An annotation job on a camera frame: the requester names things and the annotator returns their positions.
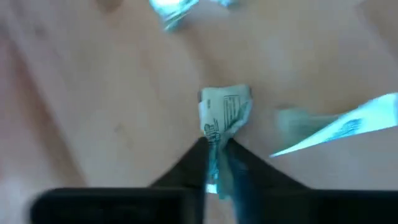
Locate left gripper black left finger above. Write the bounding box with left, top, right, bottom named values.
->
left=30, top=136, right=209, bottom=224

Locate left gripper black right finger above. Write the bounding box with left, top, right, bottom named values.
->
left=228, top=139, right=398, bottom=224

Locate green sweetener packet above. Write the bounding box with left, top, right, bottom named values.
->
left=198, top=83, right=253, bottom=200

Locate banknote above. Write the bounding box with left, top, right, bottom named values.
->
left=148, top=0, right=200, bottom=32
left=269, top=92, right=398, bottom=158

